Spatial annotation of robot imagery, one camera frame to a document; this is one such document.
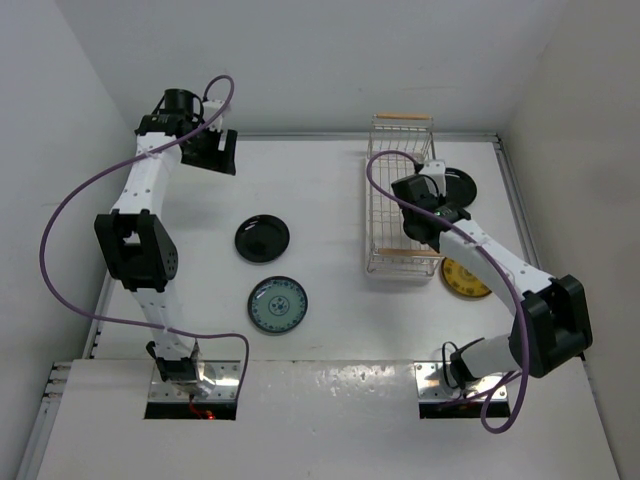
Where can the black plate beside rack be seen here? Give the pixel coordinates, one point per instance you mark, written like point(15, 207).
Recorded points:
point(461, 188)

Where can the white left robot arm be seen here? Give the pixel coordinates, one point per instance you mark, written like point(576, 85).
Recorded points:
point(138, 250)

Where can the metal base plate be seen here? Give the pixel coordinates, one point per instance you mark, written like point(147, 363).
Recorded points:
point(216, 382)
point(435, 384)

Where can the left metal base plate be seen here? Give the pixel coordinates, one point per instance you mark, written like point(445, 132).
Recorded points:
point(216, 382)

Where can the blue patterned plate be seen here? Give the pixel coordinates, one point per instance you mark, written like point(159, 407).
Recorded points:
point(277, 305)

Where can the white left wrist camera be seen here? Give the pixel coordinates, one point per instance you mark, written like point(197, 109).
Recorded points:
point(213, 113)

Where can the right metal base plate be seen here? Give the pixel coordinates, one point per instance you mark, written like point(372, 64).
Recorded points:
point(435, 384)

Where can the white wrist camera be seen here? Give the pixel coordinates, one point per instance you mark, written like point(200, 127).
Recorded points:
point(434, 171)
point(213, 113)

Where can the yellow patterned plate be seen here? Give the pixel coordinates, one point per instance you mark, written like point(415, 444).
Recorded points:
point(461, 282)

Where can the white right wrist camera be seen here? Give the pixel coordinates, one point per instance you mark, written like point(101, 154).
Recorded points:
point(434, 171)

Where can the black plate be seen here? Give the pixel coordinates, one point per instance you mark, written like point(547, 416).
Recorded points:
point(262, 239)
point(461, 188)

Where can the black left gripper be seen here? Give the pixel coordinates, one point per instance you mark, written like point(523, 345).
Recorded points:
point(217, 160)

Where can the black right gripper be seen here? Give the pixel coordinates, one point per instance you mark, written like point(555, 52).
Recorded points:
point(441, 200)

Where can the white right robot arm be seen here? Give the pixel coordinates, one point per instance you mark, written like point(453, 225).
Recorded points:
point(551, 319)

